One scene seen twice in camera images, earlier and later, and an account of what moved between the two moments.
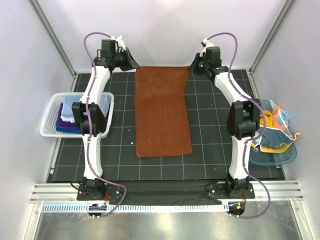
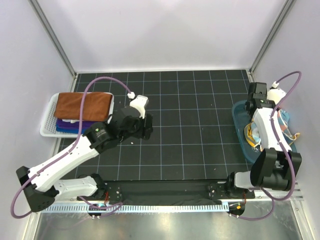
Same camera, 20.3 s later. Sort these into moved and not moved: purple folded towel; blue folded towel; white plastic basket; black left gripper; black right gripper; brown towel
Moved: brown towel; black left gripper; black right gripper
Not moved: white plastic basket; purple folded towel; blue folded towel
